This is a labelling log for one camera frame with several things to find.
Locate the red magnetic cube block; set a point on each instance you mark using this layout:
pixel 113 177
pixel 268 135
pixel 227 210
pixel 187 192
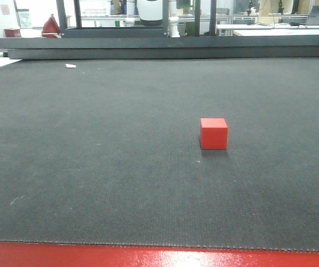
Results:
pixel 213 134

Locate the dark grey low platform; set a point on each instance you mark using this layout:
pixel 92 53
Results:
pixel 160 48

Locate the red glossy front ledge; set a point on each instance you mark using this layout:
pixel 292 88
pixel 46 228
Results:
pixel 27 254

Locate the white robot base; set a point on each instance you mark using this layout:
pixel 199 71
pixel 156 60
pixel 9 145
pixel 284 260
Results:
pixel 151 13

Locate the white lab table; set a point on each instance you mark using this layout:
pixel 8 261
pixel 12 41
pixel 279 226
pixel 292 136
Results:
pixel 268 30

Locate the black metal frame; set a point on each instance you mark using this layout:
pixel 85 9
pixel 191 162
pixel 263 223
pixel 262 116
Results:
pixel 119 31

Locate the small white scrap piece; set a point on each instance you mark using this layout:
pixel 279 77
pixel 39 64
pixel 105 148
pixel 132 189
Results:
pixel 70 66

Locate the small dark red box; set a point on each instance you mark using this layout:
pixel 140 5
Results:
pixel 12 32

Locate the red cloth bag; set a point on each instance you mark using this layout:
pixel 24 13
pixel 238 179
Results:
pixel 51 28

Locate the dark grey carpet mat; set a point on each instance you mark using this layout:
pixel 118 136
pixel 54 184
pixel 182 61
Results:
pixel 109 153

